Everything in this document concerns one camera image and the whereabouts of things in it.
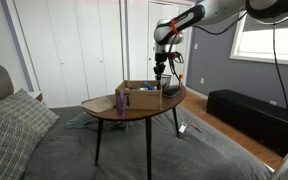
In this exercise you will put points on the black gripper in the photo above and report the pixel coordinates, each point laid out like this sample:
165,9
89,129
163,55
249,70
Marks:
160,60

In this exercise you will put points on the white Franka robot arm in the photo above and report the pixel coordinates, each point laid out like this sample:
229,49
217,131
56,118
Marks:
190,16

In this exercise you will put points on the brown cardboard box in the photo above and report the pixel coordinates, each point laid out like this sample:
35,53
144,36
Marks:
144,100

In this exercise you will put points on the blue marker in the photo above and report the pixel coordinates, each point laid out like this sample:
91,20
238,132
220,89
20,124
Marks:
149,85

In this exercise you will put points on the black oblong case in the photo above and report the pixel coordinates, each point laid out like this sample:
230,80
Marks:
173,91

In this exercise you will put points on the orange cap glue stick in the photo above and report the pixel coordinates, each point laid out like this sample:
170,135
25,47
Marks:
181,81

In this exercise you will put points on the white closet door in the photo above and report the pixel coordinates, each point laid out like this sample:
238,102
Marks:
137,40
44,50
151,20
107,40

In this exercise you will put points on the round wooden table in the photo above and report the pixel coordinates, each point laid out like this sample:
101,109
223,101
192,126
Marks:
137,114

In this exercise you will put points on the small white remote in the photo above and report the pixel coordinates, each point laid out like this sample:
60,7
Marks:
182,128

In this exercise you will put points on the orange tipped pen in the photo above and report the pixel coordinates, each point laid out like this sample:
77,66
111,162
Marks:
196,127

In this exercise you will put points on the brown paper sheet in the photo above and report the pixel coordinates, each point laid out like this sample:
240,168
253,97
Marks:
99,104

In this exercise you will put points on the black storage bench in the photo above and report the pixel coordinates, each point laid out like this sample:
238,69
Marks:
250,113

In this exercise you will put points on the white framed window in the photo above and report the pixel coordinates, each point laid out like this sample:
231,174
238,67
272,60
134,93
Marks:
274,40

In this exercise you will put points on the wooden nightstand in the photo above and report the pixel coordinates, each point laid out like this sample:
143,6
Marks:
37,96

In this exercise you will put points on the grey patterned pillow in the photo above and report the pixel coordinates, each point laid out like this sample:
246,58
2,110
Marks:
14,133

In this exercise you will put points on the white wall outlet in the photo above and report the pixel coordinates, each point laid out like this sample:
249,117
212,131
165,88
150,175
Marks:
272,102
202,80

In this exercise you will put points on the white light switch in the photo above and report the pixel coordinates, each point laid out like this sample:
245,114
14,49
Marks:
195,46

